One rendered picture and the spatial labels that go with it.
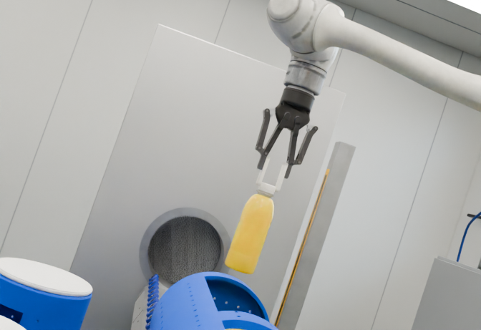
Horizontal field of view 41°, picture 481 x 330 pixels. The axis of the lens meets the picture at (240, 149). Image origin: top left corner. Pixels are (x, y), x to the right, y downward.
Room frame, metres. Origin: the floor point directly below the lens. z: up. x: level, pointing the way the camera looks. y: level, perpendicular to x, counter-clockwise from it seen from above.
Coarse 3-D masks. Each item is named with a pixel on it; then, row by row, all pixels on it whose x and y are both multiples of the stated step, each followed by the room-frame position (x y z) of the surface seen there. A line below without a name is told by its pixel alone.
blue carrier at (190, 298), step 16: (208, 272) 1.55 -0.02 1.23; (176, 288) 1.48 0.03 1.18; (192, 288) 1.40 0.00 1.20; (208, 288) 1.36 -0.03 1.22; (224, 288) 1.56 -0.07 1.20; (240, 288) 1.57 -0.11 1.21; (160, 304) 1.48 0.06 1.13; (176, 304) 1.34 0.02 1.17; (192, 304) 1.26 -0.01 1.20; (208, 304) 1.22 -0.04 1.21; (224, 304) 1.56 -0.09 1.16; (240, 304) 1.57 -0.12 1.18; (256, 304) 1.57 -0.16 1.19; (160, 320) 1.34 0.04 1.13; (176, 320) 1.22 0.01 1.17; (192, 320) 1.15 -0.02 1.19; (208, 320) 1.12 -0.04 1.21; (224, 320) 1.10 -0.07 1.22; (240, 320) 1.10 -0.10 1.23; (256, 320) 1.13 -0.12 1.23
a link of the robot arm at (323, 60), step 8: (328, 48) 1.39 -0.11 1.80; (336, 48) 1.43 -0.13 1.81; (296, 56) 1.42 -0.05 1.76; (304, 56) 1.40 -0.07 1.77; (312, 56) 1.39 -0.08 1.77; (320, 56) 1.40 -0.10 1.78; (328, 56) 1.41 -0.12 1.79; (312, 64) 1.41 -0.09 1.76; (320, 64) 1.42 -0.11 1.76; (328, 64) 1.43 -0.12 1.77
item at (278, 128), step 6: (288, 114) 1.44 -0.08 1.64; (282, 120) 1.44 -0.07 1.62; (276, 126) 1.46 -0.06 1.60; (282, 126) 1.44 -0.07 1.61; (276, 132) 1.44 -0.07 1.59; (270, 138) 1.46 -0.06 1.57; (276, 138) 1.44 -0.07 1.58; (270, 144) 1.44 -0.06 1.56; (264, 150) 1.44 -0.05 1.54; (270, 150) 1.44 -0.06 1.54
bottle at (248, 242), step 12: (264, 192) 1.45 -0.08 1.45; (252, 204) 1.44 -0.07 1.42; (264, 204) 1.43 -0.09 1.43; (240, 216) 1.46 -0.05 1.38; (252, 216) 1.43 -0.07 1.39; (264, 216) 1.43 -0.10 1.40; (240, 228) 1.44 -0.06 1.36; (252, 228) 1.43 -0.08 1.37; (264, 228) 1.44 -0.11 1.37; (240, 240) 1.43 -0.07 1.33; (252, 240) 1.43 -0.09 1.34; (264, 240) 1.45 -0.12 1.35; (228, 252) 1.46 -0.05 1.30; (240, 252) 1.43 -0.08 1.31; (252, 252) 1.43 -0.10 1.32; (228, 264) 1.44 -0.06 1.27; (240, 264) 1.43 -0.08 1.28; (252, 264) 1.44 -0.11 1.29
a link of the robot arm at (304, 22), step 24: (288, 0) 1.23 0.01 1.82; (312, 0) 1.25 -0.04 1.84; (288, 24) 1.24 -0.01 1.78; (312, 24) 1.26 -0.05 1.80; (336, 24) 1.26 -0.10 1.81; (360, 24) 1.26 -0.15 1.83; (312, 48) 1.29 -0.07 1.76; (360, 48) 1.26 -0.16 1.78; (384, 48) 1.25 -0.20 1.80; (408, 48) 1.27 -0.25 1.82; (408, 72) 1.27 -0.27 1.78; (432, 72) 1.27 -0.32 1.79; (456, 72) 1.28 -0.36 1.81; (456, 96) 1.29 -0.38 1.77; (480, 96) 1.26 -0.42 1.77
